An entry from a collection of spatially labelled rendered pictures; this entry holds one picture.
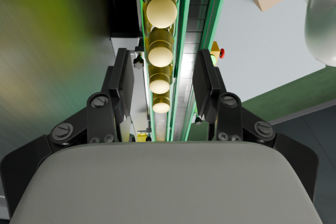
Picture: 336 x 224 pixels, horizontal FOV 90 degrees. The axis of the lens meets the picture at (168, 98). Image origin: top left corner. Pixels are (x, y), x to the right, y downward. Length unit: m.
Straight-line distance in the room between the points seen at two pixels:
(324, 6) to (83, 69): 0.52
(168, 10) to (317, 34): 0.38
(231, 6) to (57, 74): 0.77
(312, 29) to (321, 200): 2.84
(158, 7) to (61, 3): 0.13
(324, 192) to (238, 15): 2.73
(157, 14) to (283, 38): 0.94
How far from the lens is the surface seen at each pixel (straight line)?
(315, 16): 0.54
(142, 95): 0.72
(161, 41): 0.23
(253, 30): 0.99
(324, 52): 0.50
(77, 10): 0.30
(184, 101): 0.76
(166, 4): 0.20
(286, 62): 1.24
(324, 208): 3.21
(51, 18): 0.24
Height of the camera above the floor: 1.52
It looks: 39 degrees down
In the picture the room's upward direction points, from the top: 177 degrees clockwise
